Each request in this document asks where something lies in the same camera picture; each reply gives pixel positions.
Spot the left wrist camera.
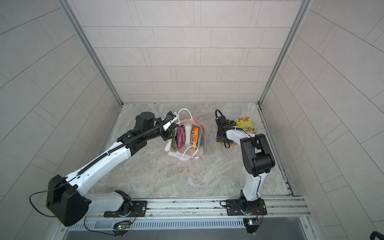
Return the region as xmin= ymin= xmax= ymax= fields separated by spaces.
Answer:
xmin=164 ymin=112 xmax=178 ymax=123

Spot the yellow snack packet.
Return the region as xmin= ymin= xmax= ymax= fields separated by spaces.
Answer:
xmin=234 ymin=117 xmax=257 ymax=134

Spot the purple pink candy packet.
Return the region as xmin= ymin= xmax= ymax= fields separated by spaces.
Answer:
xmin=177 ymin=125 xmax=186 ymax=150

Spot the red paper gift bag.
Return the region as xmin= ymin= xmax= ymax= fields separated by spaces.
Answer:
xmin=165 ymin=108 xmax=205 ymax=161

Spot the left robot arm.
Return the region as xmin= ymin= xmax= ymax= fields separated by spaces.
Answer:
xmin=46 ymin=112 xmax=178 ymax=227

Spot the right circuit board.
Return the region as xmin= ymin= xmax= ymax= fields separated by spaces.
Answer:
xmin=243 ymin=218 xmax=260 ymax=234

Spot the left green circuit board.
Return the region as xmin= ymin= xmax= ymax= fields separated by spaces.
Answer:
xmin=113 ymin=221 xmax=132 ymax=231

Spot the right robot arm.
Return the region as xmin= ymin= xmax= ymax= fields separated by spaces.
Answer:
xmin=215 ymin=109 xmax=276 ymax=216

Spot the aluminium corner post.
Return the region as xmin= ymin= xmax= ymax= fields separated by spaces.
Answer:
xmin=58 ymin=0 xmax=123 ymax=106
xmin=258 ymin=0 xmax=313 ymax=105

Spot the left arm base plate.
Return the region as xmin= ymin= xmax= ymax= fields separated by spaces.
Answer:
xmin=104 ymin=201 xmax=148 ymax=218

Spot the teal candy packet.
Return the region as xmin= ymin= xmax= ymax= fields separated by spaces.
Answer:
xmin=198 ymin=128 xmax=204 ymax=148

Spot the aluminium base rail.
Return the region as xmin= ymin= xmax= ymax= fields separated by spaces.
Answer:
xmin=59 ymin=196 xmax=311 ymax=221

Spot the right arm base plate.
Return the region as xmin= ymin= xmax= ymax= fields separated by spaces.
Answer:
xmin=224 ymin=199 xmax=268 ymax=216

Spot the right aluminium corner post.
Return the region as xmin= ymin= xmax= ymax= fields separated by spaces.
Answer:
xmin=258 ymin=0 xmax=313 ymax=105

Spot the left aluminium corner post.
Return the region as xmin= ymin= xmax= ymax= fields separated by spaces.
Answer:
xmin=58 ymin=0 xmax=123 ymax=106

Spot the orange Fox's candy packet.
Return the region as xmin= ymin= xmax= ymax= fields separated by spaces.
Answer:
xmin=221 ymin=142 xmax=237 ymax=149

